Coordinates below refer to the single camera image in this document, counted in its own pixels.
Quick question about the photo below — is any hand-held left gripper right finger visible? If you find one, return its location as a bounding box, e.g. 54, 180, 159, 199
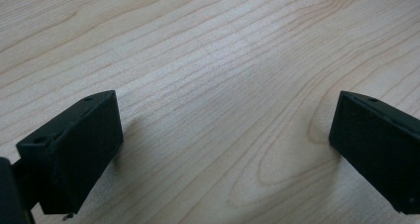
328, 90, 420, 216

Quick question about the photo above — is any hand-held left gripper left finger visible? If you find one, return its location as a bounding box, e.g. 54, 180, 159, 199
15, 89, 125, 216

